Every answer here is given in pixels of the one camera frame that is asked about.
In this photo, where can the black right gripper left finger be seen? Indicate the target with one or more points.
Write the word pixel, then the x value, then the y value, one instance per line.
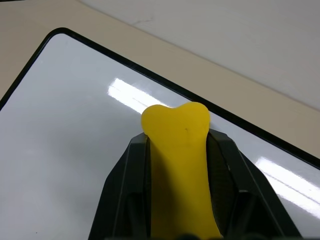
pixel 125 190

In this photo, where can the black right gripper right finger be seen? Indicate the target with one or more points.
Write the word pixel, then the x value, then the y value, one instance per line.
pixel 240 190

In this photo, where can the yellow and black whiteboard eraser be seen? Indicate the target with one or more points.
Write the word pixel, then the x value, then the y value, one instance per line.
pixel 180 155

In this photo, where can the black-framed small whiteboard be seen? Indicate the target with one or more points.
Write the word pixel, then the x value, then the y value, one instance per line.
pixel 62 125

